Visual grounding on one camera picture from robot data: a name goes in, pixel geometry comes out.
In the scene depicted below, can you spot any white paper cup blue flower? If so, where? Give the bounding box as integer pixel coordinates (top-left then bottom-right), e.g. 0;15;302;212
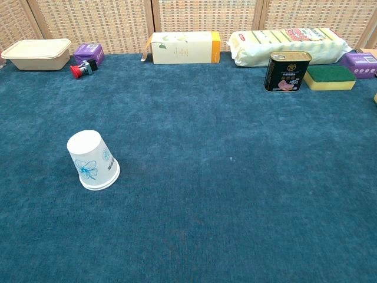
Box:
66;130;121;189
81;176;119;192

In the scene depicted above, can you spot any blue carpet table mat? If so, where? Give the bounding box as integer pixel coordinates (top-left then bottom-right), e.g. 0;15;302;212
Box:
0;52;377;283

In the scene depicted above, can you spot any white orange tea box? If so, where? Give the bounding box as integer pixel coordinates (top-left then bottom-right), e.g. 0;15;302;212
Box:
140;31;221;65

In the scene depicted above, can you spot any black luncheon meat can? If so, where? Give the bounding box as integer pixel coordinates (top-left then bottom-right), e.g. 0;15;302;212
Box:
263;51;313;93

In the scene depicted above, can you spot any red emergency stop button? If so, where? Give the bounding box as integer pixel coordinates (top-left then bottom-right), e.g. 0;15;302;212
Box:
70;59;98;80

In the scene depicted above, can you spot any packaged yellow sponge multipack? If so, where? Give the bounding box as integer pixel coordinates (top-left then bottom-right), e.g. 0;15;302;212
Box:
226;27;353;68

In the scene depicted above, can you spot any small purple box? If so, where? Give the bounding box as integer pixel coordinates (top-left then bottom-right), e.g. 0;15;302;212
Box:
340;52;377;80
73;43;105;65

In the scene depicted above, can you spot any wicker folding screen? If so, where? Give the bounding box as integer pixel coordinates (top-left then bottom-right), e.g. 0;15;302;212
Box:
0;0;377;55

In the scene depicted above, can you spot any green yellow scouring sponge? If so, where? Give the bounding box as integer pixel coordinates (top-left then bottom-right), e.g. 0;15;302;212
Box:
303;65;357;91

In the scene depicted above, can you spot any beige lidded lunch box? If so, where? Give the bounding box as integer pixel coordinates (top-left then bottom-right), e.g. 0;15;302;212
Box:
1;38;72;71

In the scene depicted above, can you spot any brown spiral notebook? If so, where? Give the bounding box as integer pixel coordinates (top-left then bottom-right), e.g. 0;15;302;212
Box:
355;47;377;57

